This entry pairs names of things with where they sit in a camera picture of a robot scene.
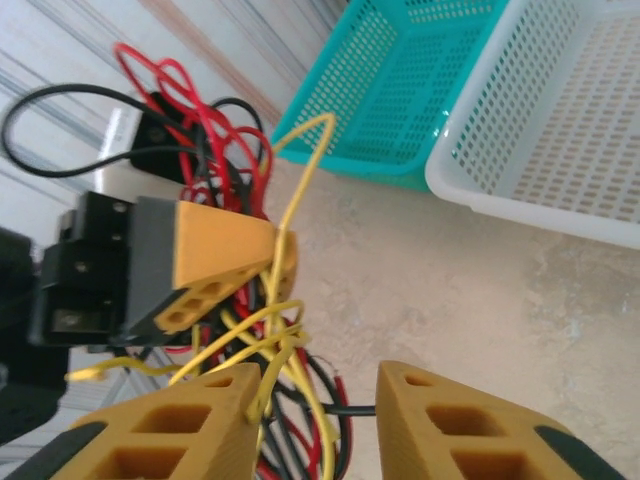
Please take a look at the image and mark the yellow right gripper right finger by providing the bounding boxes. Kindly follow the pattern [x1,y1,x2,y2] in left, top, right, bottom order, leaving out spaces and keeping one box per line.
[374,359,626,480]

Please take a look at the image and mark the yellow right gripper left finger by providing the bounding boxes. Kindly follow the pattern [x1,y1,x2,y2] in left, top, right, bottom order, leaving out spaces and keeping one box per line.
[9,362,262,480]

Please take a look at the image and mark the teal plastic basket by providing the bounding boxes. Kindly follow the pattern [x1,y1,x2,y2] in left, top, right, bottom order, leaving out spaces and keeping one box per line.
[272,0,511,194]

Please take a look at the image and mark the white plastic basket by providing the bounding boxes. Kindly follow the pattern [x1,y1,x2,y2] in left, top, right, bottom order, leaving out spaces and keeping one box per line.
[424,0,640,249]

